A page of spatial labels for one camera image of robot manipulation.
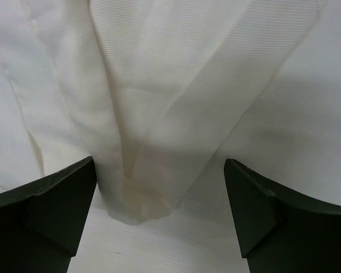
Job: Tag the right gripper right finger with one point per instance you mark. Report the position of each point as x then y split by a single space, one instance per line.
279 229

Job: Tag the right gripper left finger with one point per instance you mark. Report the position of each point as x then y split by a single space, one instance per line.
41 223

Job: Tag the white pleated skirt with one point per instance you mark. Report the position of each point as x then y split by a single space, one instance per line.
159 93

